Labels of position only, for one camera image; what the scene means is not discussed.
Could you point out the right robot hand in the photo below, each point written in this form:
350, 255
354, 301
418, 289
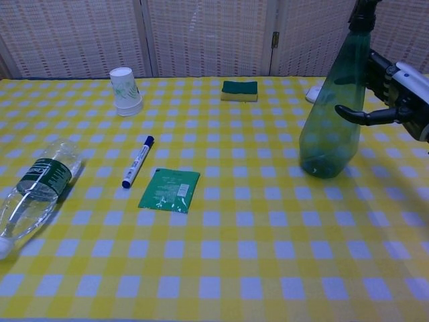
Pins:
392, 100

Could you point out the green spray bottle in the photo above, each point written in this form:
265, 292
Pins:
335, 127

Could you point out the clear plastic water bottle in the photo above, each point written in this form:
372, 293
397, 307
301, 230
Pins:
33, 194

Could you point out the white computer mouse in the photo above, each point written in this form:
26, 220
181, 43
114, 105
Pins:
312, 93

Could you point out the green yellow sponge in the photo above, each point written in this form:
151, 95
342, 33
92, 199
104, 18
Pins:
239, 90

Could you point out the woven folding screen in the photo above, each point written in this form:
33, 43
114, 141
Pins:
201, 37

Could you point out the yellow checkered tablecloth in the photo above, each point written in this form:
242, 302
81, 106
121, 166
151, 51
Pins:
201, 218

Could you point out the green foil sachet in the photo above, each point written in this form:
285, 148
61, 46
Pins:
169, 190

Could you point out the blue white marker pen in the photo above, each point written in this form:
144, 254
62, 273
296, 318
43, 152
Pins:
138, 161

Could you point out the white paper cup stack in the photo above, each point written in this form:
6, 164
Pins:
124, 92

